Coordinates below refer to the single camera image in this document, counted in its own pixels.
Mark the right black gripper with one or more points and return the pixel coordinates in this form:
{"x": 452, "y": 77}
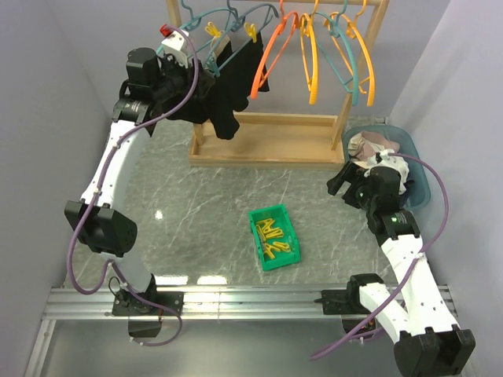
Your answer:
{"x": 353, "y": 174}

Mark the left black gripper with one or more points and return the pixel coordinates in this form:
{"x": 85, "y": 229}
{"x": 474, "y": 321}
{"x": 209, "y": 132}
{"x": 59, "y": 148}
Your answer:
{"x": 187, "y": 72}

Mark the teal hanger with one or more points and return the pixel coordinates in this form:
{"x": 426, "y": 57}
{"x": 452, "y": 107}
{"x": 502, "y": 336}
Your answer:
{"x": 341, "y": 42}
{"x": 234, "y": 39}
{"x": 191, "y": 25}

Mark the white underwear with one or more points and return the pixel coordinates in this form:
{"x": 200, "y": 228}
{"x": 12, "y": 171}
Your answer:
{"x": 401, "y": 166}

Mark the black underwear front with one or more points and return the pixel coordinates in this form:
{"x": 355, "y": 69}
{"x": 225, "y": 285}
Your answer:
{"x": 232, "y": 88}

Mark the black underwear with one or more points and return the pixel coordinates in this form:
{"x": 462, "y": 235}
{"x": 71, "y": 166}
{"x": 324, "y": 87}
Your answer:
{"x": 195, "y": 110}
{"x": 232, "y": 88}

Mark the yellow clothespin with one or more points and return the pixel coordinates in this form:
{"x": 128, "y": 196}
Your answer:
{"x": 212, "y": 30}
{"x": 251, "y": 31}

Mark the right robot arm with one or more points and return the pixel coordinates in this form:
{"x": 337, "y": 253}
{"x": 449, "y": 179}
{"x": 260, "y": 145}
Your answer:
{"x": 427, "y": 338}

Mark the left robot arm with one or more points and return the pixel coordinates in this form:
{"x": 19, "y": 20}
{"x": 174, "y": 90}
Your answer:
{"x": 97, "y": 217}

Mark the black underwear back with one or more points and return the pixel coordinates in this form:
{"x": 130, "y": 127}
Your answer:
{"x": 195, "y": 110}

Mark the navy underwear in basket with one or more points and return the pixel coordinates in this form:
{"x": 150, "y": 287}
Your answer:
{"x": 406, "y": 195}

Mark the beige underwear in basket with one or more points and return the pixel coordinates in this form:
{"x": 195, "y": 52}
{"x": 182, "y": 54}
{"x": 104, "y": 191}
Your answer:
{"x": 366, "y": 144}

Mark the yellow clothespin on teal hanger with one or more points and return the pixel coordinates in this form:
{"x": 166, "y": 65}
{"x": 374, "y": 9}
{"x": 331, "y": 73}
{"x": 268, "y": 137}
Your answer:
{"x": 212, "y": 30}

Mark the yellow hanger left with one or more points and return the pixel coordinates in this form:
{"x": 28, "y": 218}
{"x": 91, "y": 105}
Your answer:
{"x": 309, "y": 49}

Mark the teal laundry basket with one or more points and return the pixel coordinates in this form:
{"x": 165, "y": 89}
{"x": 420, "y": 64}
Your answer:
{"x": 420, "y": 193}

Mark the green plastic bin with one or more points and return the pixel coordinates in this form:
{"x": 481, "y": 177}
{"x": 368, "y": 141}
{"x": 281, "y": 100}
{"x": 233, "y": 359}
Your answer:
{"x": 280, "y": 214}

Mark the yellow clothespins in bin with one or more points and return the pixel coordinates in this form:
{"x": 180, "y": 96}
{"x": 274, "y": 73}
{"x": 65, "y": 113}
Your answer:
{"x": 270, "y": 238}

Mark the wooden clothes rack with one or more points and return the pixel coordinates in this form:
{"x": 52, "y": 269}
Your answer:
{"x": 294, "y": 141}

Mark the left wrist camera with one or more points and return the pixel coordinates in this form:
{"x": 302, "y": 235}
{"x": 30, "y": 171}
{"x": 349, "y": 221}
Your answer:
{"x": 176, "y": 44}

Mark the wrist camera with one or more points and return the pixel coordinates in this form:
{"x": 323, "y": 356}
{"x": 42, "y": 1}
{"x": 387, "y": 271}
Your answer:
{"x": 383, "y": 158}
{"x": 176, "y": 44}

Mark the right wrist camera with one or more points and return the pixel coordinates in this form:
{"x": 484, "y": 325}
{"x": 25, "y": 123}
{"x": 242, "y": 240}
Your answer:
{"x": 383, "y": 158}

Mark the aluminium mounting rail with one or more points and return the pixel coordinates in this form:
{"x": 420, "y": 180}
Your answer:
{"x": 223, "y": 331}

